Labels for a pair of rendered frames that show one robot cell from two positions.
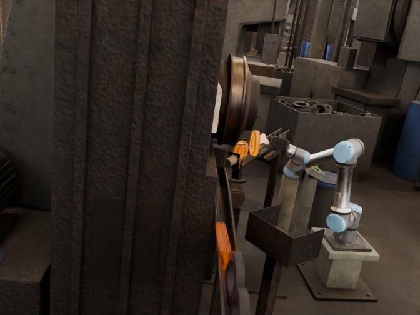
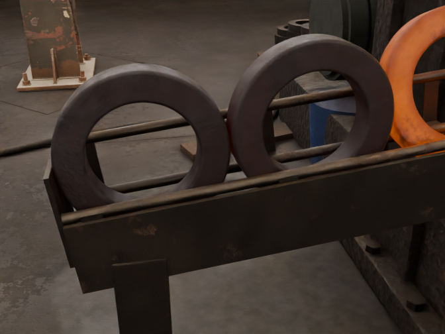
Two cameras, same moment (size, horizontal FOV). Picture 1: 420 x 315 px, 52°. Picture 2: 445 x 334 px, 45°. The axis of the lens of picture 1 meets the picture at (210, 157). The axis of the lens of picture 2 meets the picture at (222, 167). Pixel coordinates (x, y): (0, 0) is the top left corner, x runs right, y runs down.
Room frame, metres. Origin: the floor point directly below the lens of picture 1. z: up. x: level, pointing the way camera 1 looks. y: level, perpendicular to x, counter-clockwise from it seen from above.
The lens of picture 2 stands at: (1.17, -0.69, 0.87)
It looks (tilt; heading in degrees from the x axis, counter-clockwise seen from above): 26 degrees down; 85
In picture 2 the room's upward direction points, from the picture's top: 1 degrees counter-clockwise
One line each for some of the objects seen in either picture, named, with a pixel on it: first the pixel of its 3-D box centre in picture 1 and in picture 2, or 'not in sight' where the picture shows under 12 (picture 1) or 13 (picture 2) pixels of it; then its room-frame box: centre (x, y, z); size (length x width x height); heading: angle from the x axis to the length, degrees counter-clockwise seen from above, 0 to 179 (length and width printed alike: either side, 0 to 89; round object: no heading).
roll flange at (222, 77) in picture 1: (215, 99); not in sight; (2.20, 0.01, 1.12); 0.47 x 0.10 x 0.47; 5
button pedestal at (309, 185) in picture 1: (305, 202); not in sight; (2.95, -0.75, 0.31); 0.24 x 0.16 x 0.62; 5
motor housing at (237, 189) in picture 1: (229, 221); not in sight; (2.55, -0.18, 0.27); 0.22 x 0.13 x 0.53; 5
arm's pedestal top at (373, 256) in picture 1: (343, 243); not in sight; (2.44, -0.90, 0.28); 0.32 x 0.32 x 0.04; 9
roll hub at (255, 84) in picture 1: (250, 103); not in sight; (2.22, -0.17, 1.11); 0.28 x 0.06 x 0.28; 5
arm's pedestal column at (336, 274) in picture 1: (338, 264); not in sight; (2.44, -0.90, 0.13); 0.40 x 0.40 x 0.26; 9
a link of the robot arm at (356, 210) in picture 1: (350, 214); not in sight; (2.43, -0.89, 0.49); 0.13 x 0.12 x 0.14; 139
